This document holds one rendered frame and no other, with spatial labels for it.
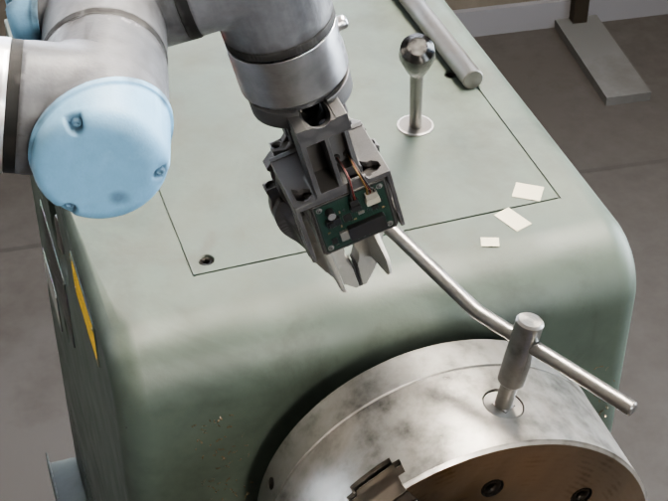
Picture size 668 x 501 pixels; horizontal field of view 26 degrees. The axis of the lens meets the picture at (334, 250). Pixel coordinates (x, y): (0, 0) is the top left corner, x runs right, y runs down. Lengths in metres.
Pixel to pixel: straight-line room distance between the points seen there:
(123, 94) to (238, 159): 0.60
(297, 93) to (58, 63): 0.20
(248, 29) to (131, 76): 0.13
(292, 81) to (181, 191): 0.42
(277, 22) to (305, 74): 0.04
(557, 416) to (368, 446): 0.15
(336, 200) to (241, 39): 0.14
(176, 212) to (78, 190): 0.53
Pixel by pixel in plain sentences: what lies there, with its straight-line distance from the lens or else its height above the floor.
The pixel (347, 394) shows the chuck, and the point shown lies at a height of 1.22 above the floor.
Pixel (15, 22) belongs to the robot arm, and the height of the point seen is 1.61.
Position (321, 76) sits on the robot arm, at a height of 1.55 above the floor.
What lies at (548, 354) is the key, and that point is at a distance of 1.11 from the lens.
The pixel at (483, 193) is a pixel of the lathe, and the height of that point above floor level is 1.26.
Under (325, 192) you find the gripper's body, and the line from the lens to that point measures 0.97.
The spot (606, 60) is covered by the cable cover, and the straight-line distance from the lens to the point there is 3.89.
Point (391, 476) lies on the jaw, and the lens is 1.13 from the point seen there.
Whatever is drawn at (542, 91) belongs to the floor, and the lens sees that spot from 3.78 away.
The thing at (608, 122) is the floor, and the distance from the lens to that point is 3.70.
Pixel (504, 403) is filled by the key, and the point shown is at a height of 1.24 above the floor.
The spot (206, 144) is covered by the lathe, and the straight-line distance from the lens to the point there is 1.39.
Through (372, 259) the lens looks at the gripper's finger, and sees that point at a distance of 1.11.
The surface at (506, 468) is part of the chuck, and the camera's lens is 1.15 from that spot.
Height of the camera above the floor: 2.06
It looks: 40 degrees down
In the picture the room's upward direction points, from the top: straight up
